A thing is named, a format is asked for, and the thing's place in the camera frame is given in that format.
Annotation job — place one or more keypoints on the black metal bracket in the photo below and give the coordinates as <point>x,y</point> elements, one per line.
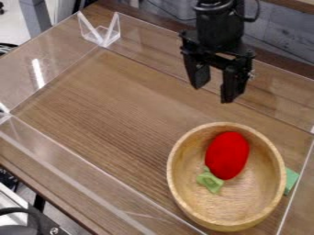
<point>50,228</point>

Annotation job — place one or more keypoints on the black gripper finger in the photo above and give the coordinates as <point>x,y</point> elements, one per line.
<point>198,70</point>
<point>234,83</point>

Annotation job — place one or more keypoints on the green flat block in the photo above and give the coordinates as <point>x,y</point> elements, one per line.
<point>291,178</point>

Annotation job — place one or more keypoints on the red toy with green stem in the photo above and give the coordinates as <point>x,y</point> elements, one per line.
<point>225,160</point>

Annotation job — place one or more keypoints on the grey post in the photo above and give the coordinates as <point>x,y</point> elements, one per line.
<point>36,16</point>

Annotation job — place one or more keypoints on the brown wooden bowl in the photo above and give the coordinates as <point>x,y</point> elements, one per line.
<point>247,198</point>

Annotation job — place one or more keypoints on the clear acrylic tray enclosure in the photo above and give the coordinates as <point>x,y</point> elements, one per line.
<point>95,114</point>

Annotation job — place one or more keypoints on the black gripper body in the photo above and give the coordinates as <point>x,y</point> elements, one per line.
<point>217,37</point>

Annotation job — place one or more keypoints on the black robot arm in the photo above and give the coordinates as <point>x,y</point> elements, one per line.
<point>217,4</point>

